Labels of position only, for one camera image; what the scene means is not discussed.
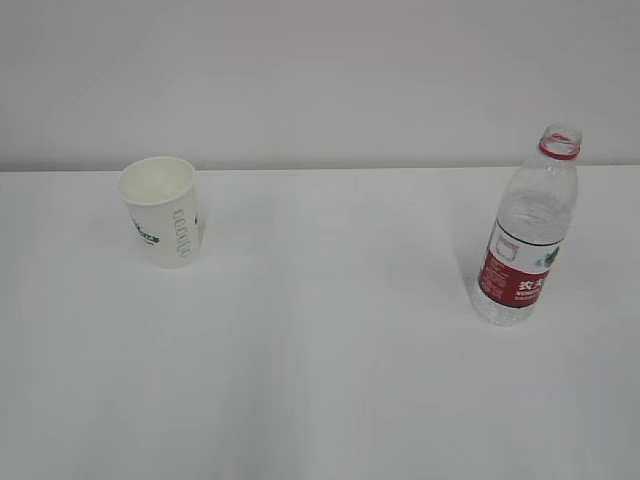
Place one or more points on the clear Nongfu Spring water bottle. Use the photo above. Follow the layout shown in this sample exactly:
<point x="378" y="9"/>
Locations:
<point x="533" y="217"/>

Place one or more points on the white paper cup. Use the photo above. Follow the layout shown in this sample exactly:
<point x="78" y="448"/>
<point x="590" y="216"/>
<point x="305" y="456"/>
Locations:
<point x="160" y="196"/>

